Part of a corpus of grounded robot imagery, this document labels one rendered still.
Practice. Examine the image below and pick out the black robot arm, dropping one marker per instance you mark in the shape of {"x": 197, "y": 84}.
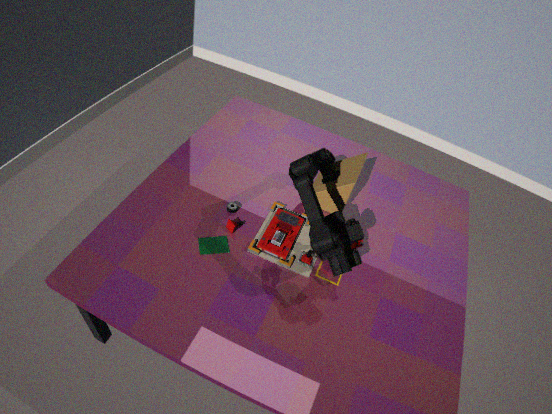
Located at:
{"x": 325, "y": 242}

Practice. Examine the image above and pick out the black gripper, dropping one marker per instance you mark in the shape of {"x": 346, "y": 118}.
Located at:
{"x": 337, "y": 221}

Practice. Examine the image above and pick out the flat green square pad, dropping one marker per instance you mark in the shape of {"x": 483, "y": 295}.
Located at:
{"x": 213, "y": 245}

